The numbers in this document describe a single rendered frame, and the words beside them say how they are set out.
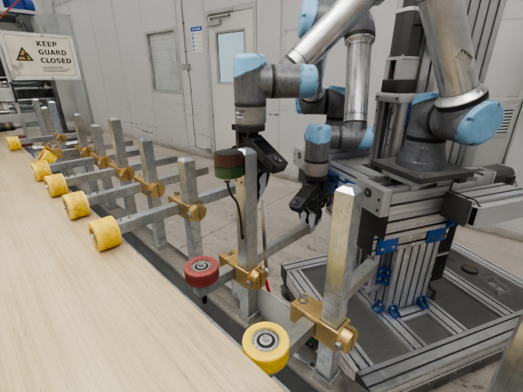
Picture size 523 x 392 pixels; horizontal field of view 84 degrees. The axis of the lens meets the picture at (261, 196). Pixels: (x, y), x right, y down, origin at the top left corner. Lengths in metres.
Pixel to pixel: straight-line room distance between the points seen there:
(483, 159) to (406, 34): 0.60
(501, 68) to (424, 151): 2.08
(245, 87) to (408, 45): 0.74
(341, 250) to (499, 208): 0.73
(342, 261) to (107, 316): 0.44
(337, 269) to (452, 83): 0.56
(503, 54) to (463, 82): 2.19
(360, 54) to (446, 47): 0.29
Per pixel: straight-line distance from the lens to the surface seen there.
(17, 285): 0.84
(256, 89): 0.68
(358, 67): 1.05
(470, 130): 0.91
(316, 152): 0.89
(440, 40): 0.87
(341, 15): 0.88
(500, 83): 3.08
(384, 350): 1.53
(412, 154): 1.04
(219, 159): 0.58
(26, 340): 0.68
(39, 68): 3.02
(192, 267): 0.71
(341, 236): 0.51
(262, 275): 0.75
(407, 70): 1.28
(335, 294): 0.58
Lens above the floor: 1.32
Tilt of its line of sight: 23 degrees down
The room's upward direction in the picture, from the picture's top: straight up
